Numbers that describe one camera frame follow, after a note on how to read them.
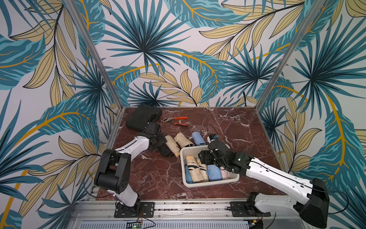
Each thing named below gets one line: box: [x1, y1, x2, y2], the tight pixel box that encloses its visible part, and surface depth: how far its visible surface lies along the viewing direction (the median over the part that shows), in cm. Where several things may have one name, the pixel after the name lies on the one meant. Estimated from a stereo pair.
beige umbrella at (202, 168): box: [195, 158, 210, 182], surface depth 83 cm
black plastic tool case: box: [125, 104, 163, 133], surface depth 111 cm
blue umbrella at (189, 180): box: [184, 165, 194, 184], surface depth 81 cm
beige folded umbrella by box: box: [173, 132, 195, 149], surface depth 97 cm
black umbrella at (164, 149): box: [156, 143, 172, 157], surface depth 92 cm
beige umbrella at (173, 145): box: [164, 135, 181, 157], surface depth 96 cm
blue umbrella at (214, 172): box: [206, 164, 223, 182], surface depth 80 cm
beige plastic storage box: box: [180, 145, 240, 188], surface depth 81 cm
